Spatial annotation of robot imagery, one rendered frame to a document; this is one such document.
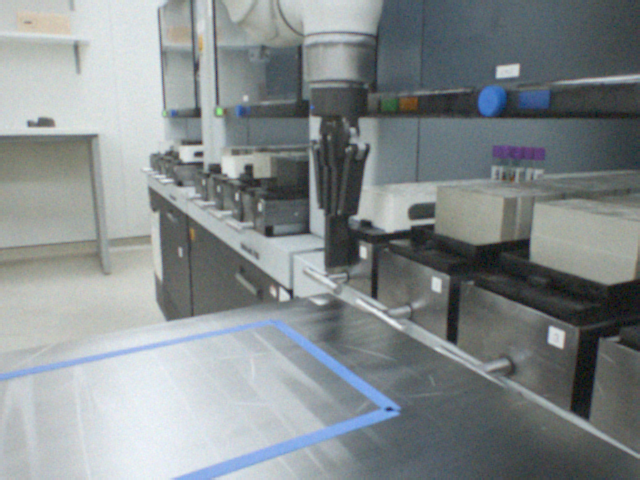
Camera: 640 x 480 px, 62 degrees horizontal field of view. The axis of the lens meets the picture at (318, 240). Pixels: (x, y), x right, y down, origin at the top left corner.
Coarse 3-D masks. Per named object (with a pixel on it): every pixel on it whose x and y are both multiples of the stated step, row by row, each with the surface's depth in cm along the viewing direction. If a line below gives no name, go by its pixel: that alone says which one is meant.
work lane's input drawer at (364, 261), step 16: (352, 224) 75; (368, 224) 74; (352, 240) 72; (368, 240) 69; (384, 240) 70; (352, 256) 72; (368, 256) 68; (304, 272) 77; (336, 272) 77; (352, 272) 73; (368, 272) 69; (336, 288) 69; (368, 288) 69
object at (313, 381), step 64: (192, 320) 39; (256, 320) 39; (320, 320) 39; (0, 384) 30; (64, 384) 30; (128, 384) 30; (192, 384) 30; (256, 384) 30; (320, 384) 30; (384, 384) 30; (448, 384) 30; (0, 448) 24; (64, 448) 24; (128, 448) 24; (192, 448) 24; (256, 448) 24; (320, 448) 24; (384, 448) 24; (448, 448) 24; (512, 448) 24; (576, 448) 24
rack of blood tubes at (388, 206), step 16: (368, 192) 74; (384, 192) 73; (400, 192) 72; (416, 192) 74; (432, 192) 72; (368, 208) 75; (384, 208) 71; (400, 208) 71; (416, 208) 84; (432, 208) 85; (384, 224) 71; (400, 224) 71; (416, 224) 72
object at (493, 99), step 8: (488, 88) 54; (496, 88) 53; (480, 96) 55; (488, 96) 54; (496, 96) 53; (504, 96) 53; (480, 104) 55; (488, 104) 54; (496, 104) 53; (504, 104) 53; (488, 112) 54; (496, 112) 54
